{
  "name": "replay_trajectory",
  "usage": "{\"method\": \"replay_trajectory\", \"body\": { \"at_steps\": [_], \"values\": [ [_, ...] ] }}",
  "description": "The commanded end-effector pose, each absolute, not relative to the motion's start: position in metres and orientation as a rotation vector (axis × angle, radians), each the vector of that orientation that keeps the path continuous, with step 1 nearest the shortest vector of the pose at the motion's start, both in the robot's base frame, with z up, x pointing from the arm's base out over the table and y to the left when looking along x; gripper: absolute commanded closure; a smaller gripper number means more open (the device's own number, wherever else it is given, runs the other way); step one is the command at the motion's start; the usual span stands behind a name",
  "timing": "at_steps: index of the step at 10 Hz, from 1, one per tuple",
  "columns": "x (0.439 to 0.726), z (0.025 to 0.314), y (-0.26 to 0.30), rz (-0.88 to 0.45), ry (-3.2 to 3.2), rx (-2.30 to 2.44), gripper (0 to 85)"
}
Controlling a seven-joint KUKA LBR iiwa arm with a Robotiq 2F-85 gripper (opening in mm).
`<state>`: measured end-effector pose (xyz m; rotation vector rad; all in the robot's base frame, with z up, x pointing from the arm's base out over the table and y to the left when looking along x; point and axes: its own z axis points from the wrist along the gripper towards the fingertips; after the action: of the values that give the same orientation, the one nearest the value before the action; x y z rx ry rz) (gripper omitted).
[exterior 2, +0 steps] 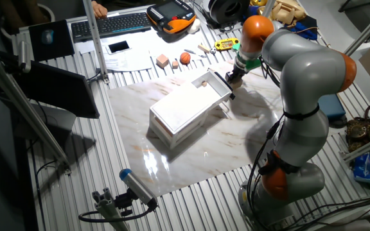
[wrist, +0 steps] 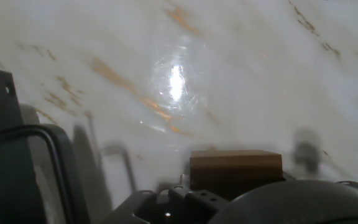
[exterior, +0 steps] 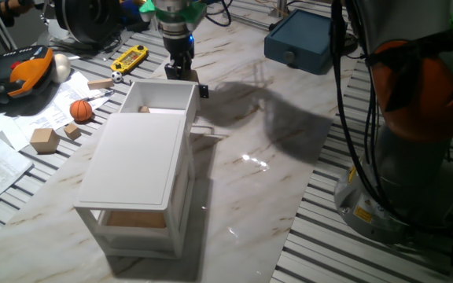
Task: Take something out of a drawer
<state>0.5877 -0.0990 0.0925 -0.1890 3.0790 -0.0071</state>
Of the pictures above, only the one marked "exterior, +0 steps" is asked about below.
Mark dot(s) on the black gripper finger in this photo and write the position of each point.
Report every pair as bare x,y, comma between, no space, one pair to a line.
185,68
170,71

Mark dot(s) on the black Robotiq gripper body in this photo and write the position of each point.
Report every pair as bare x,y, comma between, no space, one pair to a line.
179,51

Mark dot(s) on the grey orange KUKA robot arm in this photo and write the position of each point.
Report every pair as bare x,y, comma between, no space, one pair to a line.
419,98

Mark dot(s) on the white plastic drawer cabinet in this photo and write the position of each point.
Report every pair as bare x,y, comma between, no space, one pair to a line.
132,161

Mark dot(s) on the person's left hand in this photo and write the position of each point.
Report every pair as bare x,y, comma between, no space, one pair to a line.
14,7

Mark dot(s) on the tiny wooden block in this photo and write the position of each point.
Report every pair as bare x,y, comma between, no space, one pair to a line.
144,109

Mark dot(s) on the small soccer ball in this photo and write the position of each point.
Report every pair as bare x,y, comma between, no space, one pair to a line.
117,77

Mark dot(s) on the blue cloth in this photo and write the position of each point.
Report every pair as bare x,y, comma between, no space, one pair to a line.
132,19

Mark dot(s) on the long wooden block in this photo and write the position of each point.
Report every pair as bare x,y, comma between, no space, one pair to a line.
100,83

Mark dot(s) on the pen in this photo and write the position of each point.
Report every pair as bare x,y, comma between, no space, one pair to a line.
98,95

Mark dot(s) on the black round spool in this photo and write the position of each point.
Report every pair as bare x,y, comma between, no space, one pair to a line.
89,17

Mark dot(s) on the small orange basketball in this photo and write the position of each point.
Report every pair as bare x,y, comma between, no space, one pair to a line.
81,111

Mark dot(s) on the white egg-shaped object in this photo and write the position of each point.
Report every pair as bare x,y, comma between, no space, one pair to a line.
61,67

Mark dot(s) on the small wooden cube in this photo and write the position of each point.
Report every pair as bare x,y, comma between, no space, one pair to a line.
72,131

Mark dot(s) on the blue box with knob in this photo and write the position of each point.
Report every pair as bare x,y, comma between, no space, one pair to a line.
301,39

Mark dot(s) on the big wooden cube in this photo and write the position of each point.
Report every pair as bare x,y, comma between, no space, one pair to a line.
45,140

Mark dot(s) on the orange black teach pendant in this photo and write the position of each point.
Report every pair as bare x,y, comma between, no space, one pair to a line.
26,74

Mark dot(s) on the flat wooden block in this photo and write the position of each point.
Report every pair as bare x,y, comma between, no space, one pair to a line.
136,220

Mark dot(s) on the aluminium profile rail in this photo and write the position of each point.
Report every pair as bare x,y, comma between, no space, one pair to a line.
250,17

